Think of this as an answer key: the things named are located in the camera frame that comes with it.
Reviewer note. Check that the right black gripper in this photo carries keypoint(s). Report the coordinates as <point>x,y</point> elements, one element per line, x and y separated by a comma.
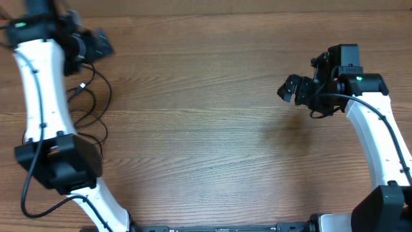
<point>303,84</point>

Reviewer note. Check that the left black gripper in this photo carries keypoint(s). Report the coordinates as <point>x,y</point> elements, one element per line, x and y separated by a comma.
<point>95,51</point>

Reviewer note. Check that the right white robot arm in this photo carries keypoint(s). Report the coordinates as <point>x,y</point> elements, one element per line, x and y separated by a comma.
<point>340,84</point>

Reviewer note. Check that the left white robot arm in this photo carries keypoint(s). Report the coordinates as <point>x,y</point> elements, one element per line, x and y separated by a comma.
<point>48,47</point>

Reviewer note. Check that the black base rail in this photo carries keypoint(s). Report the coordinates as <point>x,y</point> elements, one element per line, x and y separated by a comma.
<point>241,228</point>

